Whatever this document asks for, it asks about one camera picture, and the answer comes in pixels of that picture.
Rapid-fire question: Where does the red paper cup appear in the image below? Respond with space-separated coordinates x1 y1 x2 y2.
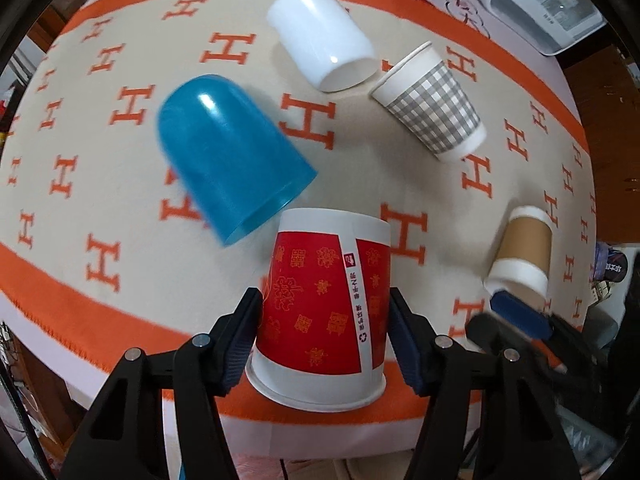
245 208 390 413

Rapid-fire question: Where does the brown sleeve paper cup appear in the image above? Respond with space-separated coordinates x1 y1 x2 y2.
484 206 552 311

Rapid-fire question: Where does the grey checkered paper cup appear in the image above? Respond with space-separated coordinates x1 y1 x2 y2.
369 41 487 162

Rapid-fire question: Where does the blue plastic cup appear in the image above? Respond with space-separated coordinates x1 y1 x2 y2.
157 75 317 245

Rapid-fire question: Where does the white plastic cup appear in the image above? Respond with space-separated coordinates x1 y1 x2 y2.
267 0 378 93

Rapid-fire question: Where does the cardboard box with items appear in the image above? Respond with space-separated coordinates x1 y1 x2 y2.
590 242 628 302

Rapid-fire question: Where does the pale printed tablecloth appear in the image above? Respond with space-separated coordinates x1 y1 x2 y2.
0 0 599 461

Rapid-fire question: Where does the white countertop sterilizer box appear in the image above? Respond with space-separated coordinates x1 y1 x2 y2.
480 0 606 56

